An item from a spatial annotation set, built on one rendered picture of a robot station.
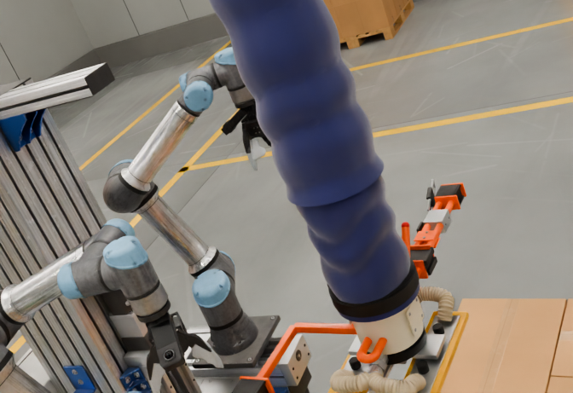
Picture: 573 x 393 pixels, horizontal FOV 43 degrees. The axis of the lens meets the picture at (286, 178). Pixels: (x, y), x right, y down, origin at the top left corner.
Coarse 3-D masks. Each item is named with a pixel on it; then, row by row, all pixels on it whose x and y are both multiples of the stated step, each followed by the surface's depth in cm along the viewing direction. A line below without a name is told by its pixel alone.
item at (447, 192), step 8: (448, 184) 233; (456, 184) 231; (440, 192) 230; (448, 192) 228; (456, 192) 227; (464, 192) 232; (440, 200) 228; (448, 200) 227; (456, 200) 225; (456, 208) 227
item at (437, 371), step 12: (456, 312) 196; (432, 324) 195; (444, 324) 193; (456, 324) 191; (456, 336) 188; (444, 348) 184; (456, 348) 186; (420, 360) 184; (432, 360) 182; (444, 360) 181; (408, 372) 182; (420, 372) 178; (432, 372) 178; (444, 372) 178; (432, 384) 175
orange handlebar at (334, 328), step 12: (420, 240) 211; (432, 240) 210; (300, 324) 196; (312, 324) 194; (324, 324) 192; (336, 324) 190; (348, 324) 188; (288, 336) 193; (276, 348) 190; (360, 348) 178; (276, 360) 187; (360, 360) 175; (372, 360) 174; (264, 372) 183
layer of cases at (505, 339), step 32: (480, 320) 272; (512, 320) 265; (544, 320) 259; (480, 352) 256; (512, 352) 251; (544, 352) 245; (448, 384) 248; (480, 384) 243; (512, 384) 238; (544, 384) 233
